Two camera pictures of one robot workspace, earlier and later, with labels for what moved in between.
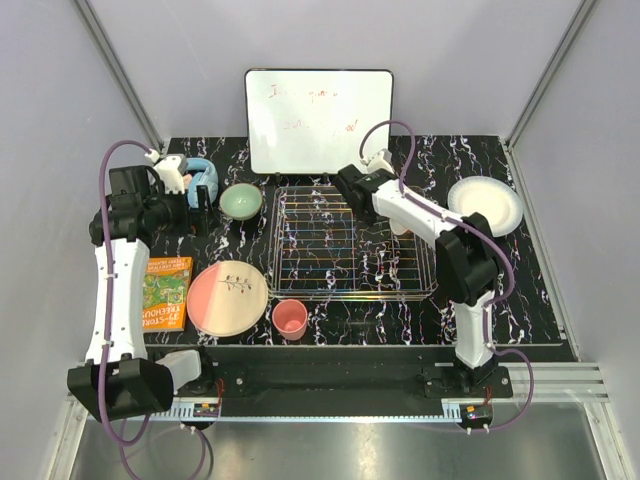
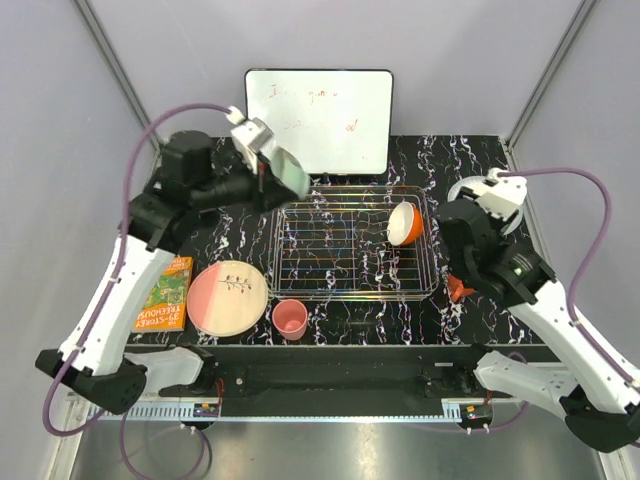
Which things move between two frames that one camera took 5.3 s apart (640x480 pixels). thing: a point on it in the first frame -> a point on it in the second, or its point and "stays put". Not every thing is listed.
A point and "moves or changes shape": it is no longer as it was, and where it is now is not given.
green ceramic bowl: (240, 201) moves or changes shape
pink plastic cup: (290, 318) stays put
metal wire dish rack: (319, 251) stays put
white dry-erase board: (311, 121) stays put
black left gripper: (201, 222) -> (269, 192)
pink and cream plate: (227, 298) stays put
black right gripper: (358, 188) -> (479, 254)
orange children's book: (166, 294) stays put
